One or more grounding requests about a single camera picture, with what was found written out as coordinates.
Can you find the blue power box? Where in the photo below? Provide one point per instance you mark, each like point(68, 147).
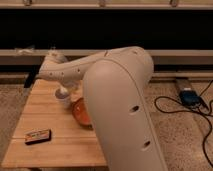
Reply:
point(189, 98)

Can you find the orange bowl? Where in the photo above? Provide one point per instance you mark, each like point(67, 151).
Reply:
point(80, 113)

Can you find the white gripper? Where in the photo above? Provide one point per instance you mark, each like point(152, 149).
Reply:
point(69, 89)

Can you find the wooden table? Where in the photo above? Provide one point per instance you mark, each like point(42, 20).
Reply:
point(70, 146)

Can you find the translucent white ceramic cup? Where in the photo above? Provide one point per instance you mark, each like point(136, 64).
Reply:
point(63, 97)

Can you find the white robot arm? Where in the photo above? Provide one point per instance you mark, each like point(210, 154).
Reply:
point(113, 83)

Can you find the long metal rail shelf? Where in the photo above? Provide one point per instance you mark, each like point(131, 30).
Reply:
point(160, 57)

